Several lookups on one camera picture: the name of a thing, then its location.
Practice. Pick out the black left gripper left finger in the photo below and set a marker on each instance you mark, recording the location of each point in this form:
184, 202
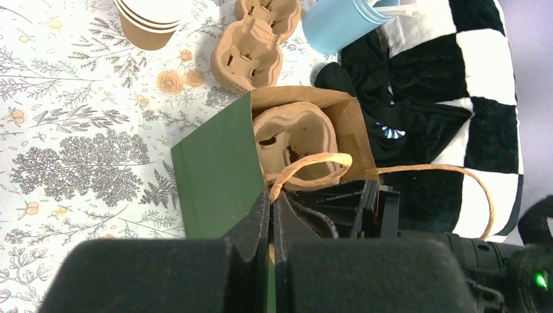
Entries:
248, 279

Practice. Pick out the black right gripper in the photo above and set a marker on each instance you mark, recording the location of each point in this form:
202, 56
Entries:
354, 210

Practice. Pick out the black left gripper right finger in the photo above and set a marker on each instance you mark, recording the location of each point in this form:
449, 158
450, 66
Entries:
287, 227

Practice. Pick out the green brown paper bag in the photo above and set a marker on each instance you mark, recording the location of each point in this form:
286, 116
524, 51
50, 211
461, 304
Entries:
218, 176

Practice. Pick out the brown pulp cup carrier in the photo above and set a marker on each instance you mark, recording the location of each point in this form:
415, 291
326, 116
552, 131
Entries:
284, 134
248, 55

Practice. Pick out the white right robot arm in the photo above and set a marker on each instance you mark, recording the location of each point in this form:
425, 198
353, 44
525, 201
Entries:
502, 277

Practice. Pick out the black cloth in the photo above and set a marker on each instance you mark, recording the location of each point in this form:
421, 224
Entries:
400, 131

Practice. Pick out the black white checkered blanket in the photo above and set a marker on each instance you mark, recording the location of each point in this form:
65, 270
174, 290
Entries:
456, 54

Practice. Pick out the blue straw holder cup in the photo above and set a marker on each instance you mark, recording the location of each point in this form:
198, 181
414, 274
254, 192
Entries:
331, 25

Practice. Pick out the floral table mat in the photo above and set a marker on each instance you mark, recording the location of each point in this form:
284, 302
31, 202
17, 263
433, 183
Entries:
88, 121

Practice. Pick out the white wrapped straws bundle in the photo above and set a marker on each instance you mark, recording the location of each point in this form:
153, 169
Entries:
410, 10

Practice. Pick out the stack of brown paper cups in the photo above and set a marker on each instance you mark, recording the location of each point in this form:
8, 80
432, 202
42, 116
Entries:
150, 24

